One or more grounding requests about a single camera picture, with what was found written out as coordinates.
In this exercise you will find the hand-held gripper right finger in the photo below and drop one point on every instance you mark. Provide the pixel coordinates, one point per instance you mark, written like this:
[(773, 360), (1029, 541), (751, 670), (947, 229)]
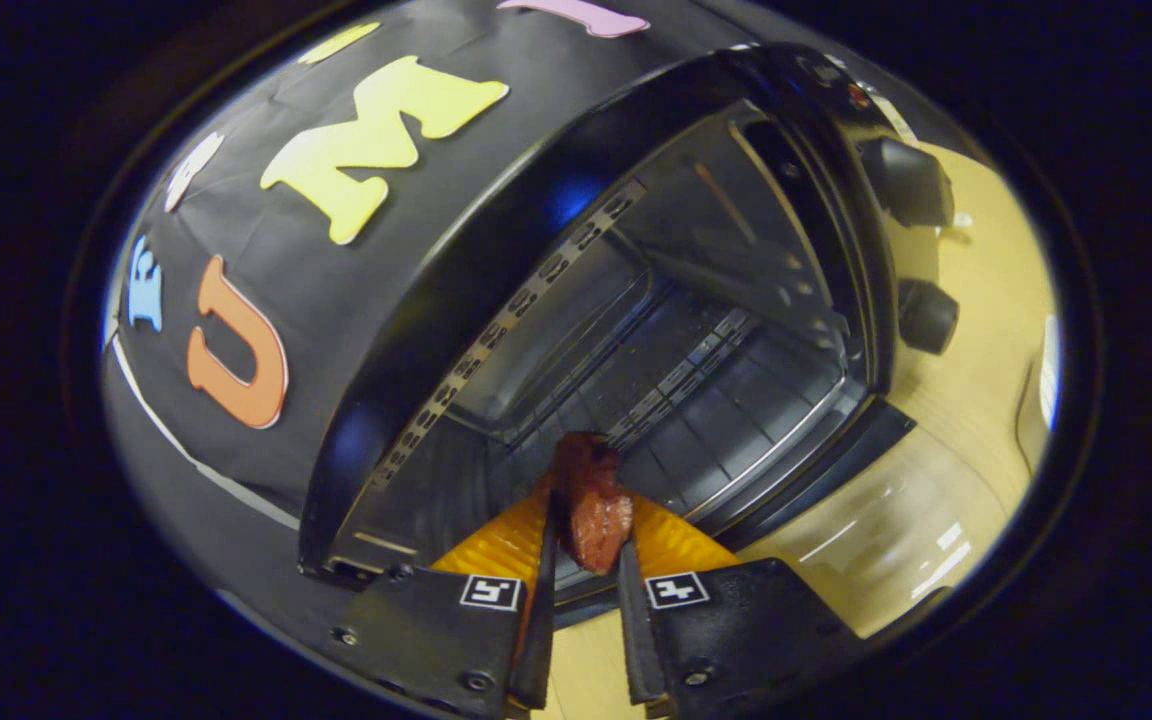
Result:
[(633, 630)]

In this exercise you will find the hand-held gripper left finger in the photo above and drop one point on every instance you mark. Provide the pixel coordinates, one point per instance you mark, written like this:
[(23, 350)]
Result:
[(539, 620)]

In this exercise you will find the red raw steak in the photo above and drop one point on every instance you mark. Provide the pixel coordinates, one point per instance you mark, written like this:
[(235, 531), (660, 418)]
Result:
[(596, 520)]

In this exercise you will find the black toaster oven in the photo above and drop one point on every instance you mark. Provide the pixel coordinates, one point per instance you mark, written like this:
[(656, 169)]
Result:
[(496, 260)]

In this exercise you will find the white rectangular tray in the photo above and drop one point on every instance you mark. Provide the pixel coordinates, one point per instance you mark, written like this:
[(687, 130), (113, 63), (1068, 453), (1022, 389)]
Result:
[(1048, 370)]

